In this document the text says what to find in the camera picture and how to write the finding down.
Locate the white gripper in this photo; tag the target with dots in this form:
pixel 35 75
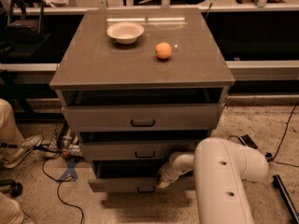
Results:
pixel 168 173

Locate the grey bottom drawer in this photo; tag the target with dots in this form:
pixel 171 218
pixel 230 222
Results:
pixel 138 176

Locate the grey drawer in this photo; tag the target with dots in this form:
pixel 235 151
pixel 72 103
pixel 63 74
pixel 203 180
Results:
pixel 125 118
pixel 138 176
pixel 140 150

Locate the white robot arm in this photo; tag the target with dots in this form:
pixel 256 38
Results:
pixel 219 167

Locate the grey middle drawer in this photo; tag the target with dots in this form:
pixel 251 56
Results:
pixel 140 150

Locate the grey top drawer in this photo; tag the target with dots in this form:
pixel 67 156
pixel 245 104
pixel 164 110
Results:
pixel 125 118

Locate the grey drawer cabinet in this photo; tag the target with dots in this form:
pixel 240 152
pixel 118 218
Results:
pixel 98 71

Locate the black phone device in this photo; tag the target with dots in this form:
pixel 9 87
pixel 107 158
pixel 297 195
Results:
pixel 247 141

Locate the blue tape cross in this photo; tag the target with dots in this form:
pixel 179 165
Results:
pixel 70 169

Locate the plastic bottle on floor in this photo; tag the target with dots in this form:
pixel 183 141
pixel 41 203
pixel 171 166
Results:
pixel 66 143

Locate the black bar on floor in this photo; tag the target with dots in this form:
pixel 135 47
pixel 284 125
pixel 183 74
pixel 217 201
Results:
pixel 278 183

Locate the orange fruit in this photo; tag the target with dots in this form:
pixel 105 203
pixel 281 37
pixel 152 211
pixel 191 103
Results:
pixel 163 51

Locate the white sneaker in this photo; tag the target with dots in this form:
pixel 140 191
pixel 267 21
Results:
pixel 23 150

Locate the black chair wheel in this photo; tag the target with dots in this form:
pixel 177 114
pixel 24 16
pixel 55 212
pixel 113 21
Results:
pixel 14 188

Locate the white bowl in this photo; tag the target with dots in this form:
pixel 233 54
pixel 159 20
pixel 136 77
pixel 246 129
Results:
pixel 125 32

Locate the person knee beige trousers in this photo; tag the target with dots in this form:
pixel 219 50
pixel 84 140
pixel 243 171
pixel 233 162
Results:
pixel 10 211

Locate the person leg beige trousers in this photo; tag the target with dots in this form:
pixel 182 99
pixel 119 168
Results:
pixel 9 132

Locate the black chair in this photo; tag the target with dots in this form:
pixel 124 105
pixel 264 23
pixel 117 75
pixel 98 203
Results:
pixel 25 34

